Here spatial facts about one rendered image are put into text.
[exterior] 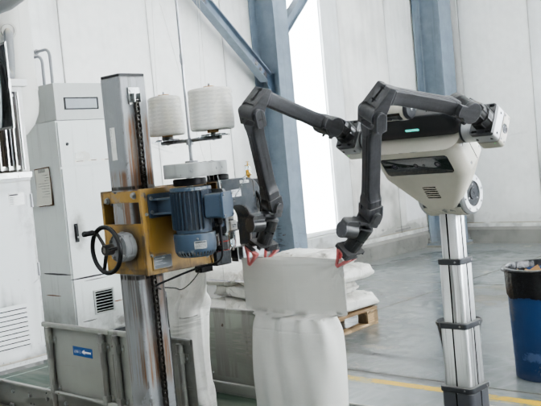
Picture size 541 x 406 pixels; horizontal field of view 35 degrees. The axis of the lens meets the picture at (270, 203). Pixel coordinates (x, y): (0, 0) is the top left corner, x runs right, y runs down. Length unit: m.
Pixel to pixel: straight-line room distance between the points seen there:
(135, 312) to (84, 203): 3.95
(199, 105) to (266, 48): 6.34
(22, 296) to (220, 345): 2.27
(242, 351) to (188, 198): 1.14
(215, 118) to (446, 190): 0.92
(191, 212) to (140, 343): 0.54
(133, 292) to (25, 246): 2.86
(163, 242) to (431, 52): 9.09
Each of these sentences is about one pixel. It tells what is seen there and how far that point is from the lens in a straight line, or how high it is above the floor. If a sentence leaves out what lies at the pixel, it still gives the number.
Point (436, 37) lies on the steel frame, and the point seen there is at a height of 2.83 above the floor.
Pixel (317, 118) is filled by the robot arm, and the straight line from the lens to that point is 3.25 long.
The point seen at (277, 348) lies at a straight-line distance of 3.21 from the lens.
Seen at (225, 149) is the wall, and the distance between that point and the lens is 8.96.
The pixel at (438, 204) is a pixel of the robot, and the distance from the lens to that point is 3.36.
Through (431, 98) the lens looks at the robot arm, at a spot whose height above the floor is 1.55.
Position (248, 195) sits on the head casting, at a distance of 3.42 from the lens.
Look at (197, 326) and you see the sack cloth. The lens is 3.59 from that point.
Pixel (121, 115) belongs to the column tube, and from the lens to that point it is 3.12.
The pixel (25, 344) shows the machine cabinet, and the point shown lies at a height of 0.31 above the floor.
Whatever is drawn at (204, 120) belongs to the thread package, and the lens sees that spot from 3.08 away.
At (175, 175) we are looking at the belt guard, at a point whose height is 1.38.
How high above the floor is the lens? 1.41
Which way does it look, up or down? 3 degrees down
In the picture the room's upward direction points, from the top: 5 degrees counter-clockwise
